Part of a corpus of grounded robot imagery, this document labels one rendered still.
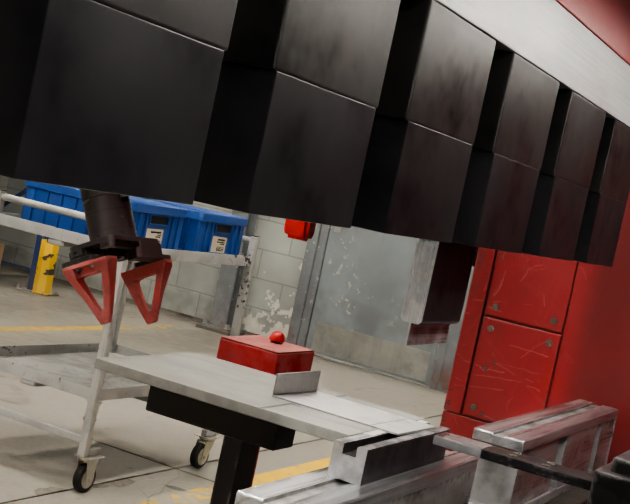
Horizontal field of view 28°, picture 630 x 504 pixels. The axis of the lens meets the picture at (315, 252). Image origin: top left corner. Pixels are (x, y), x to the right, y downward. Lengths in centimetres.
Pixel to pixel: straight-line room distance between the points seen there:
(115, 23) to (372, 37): 27
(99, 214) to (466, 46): 69
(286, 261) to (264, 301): 34
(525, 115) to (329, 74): 40
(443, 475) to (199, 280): 843
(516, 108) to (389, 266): 772
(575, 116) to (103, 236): 58
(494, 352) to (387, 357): 682
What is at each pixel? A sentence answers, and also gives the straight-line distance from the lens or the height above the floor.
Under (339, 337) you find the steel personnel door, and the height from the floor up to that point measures 17.
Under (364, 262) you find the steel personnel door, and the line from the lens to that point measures 888.
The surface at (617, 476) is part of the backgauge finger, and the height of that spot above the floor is 102.
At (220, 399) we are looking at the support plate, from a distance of 111.
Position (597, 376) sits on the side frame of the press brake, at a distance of 195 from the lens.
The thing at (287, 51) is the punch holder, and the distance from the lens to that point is 70.
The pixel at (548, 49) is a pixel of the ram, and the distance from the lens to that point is 115.
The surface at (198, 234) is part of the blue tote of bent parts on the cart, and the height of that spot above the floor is 92.
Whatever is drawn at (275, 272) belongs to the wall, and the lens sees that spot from 923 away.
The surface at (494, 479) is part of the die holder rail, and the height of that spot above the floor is 92.
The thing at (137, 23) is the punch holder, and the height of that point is 125.
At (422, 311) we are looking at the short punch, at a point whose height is 111.
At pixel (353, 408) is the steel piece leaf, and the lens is 118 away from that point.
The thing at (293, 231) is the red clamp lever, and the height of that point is 116.
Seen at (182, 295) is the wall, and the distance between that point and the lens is 963.
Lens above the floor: 120
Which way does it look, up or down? 3 degrees down
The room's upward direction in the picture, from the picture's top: 12 degrees clockwise
